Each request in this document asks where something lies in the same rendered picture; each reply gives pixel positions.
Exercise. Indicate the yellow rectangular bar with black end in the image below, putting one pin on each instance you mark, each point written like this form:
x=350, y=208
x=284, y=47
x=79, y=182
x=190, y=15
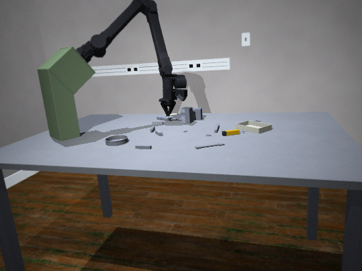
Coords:
x=230, y=132

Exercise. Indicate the white shallow rectangular tray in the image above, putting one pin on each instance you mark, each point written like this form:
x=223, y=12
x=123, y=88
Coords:
x=251, y=126

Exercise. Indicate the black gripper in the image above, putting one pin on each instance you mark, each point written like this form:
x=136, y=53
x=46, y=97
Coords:
x=167, y=102

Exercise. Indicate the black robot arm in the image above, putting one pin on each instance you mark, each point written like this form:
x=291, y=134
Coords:
x=148, y=8

